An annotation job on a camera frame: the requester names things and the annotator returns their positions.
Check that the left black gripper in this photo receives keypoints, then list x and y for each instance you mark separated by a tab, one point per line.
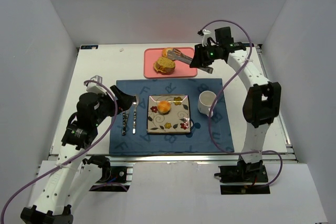
115	100

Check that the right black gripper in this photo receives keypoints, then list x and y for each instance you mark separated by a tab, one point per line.
196	56

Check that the metal serving tongs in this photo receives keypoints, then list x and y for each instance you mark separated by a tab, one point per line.
187	60

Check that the small round bread roll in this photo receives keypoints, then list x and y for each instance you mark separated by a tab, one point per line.
164	107

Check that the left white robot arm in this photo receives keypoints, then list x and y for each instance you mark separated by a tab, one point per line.
74	174

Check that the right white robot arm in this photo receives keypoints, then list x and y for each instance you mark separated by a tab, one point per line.
262	102

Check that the sandwich bread loaf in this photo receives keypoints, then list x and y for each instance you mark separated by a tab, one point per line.
164	65

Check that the pink serving tray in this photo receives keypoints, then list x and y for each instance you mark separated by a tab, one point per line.
151	55

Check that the blue letter placemat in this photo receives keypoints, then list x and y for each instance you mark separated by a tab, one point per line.
204	137

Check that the white ceramic mug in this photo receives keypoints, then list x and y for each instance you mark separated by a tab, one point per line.
205	101

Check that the floral square plate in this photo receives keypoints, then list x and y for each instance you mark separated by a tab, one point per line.
177	121

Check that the patterned handle spoon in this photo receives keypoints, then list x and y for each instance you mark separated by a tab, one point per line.
135	105

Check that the patterned handle fork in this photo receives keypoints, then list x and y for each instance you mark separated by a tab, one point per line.
125	116

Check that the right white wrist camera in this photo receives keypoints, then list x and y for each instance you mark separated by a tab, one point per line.
205	34

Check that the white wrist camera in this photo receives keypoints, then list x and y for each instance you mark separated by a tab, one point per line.
205	34
94	85

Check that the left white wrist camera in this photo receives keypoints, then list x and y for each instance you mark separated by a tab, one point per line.
94	85

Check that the ring bagel bread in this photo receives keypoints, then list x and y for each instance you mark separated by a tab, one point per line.
169	53

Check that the aluminium frame rail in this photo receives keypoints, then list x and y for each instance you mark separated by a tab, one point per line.
191	158

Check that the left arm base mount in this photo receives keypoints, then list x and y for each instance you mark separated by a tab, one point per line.
98	174

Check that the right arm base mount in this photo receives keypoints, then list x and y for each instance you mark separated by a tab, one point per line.
234	182

